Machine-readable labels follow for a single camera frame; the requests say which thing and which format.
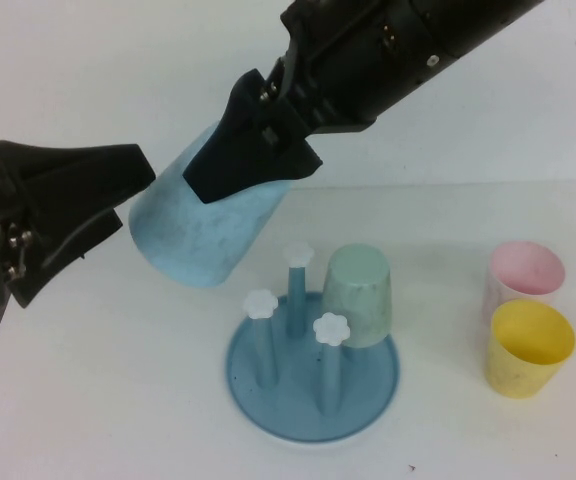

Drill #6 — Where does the yellow plastic cup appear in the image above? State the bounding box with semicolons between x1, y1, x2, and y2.
485;299;576;400

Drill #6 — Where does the pink plastic cup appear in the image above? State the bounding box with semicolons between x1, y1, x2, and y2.
482;241;567;326

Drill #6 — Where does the light blue plastic cup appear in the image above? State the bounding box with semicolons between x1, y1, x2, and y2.
127;122;293;290

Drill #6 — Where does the blue cup stand with pegs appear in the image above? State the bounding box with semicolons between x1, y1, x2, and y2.
223;241;402;444

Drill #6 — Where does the green plastic cup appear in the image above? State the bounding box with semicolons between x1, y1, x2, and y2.
320;243;394;350

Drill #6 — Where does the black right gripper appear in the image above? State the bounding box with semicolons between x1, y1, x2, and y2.
181;0;452;205

